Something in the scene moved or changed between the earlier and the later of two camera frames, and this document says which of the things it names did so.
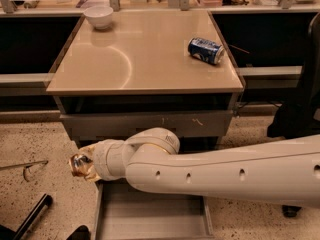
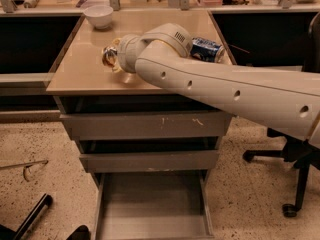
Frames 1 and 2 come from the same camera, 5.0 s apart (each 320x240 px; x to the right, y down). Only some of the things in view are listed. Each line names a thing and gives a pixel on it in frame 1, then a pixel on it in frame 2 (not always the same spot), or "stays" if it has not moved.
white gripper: x=101 y=159 -> x=126 y=52
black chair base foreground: x=81 y=233 stays
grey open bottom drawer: x=123 y=212 stays
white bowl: x=99 y=16 stays
